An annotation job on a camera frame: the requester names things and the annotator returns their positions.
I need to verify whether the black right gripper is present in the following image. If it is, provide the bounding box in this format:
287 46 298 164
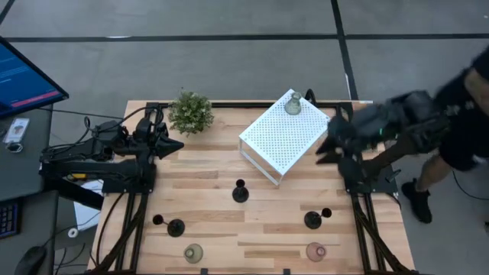
315 112 368 167

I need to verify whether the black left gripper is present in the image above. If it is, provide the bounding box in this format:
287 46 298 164
133 116 185 160

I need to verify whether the short black candlestick holder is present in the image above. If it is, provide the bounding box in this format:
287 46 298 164
303 207 333 231

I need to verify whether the pink glass candle holder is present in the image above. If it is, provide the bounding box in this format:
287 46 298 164
305 241 328 263

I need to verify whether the green potted plant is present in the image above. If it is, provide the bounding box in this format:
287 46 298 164
167 89 215 137

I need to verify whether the white perforated metal shelf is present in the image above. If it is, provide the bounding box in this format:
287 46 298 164
238 88 332 187

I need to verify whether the medium black candlestick holder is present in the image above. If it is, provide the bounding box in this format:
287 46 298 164
151 213 186 238

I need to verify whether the tall black candlestick holder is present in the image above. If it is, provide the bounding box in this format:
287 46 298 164
232 178 250 204

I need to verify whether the white paper sheet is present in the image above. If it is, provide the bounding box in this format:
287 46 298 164
72 179 106 232

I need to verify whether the person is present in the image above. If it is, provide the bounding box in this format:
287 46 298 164
361 45 489 226

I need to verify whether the grey desk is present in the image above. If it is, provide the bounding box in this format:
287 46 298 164
0 106 60 275

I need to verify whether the white badge card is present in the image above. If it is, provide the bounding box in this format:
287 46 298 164
2 117 31 144

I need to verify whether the computer monitor with blue screen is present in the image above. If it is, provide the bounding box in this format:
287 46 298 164
0 36 70 119

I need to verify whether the backlit black keyboard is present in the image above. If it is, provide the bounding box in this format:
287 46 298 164
0 199 22 240

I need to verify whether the black computer mouse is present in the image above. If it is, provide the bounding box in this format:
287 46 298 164
13 245 49 275

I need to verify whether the black cable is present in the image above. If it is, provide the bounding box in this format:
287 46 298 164
94 190 129 268

